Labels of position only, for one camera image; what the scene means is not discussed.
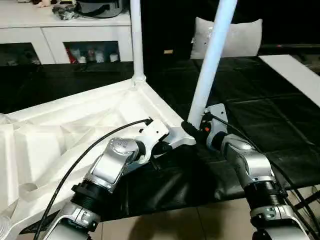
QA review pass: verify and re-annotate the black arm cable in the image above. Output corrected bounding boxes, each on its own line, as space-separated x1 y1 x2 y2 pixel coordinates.
33 116 153 240
209 113 320 240

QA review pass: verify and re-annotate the grey cushion with metal fittings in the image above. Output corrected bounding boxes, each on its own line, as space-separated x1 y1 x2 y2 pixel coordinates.
190 16 264 60

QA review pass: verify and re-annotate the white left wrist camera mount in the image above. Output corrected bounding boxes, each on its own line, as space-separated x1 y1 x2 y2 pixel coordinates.
136 118 169 165

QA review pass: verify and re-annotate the black table mat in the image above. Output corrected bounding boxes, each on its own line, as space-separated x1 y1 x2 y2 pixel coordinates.
0 56 320 226

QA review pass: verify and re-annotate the white glass-door cabinet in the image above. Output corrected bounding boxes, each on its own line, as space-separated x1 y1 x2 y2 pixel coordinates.
0 6 133 66

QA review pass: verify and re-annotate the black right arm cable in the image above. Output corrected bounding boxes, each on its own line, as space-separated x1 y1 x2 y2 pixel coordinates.
209 113 320 240

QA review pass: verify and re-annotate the black bar with red light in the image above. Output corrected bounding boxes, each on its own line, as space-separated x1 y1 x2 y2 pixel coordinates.
259 44 320 50

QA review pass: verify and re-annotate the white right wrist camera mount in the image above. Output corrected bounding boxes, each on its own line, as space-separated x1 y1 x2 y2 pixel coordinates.
203 102 229 148

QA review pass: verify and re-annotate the black metal table leg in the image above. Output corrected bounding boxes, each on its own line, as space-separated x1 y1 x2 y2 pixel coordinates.
293 189 320 210

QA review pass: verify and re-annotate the white plastic table top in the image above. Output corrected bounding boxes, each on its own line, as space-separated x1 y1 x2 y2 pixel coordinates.
0 77 197 240

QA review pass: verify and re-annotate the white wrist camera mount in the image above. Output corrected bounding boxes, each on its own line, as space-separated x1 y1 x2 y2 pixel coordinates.
136 118 169 165
203 102 229 148

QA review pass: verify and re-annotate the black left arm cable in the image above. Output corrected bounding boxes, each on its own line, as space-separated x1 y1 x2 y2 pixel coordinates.
33 116 153 240

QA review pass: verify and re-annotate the white flat board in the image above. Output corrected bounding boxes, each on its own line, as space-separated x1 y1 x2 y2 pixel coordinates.
258 54 320 108

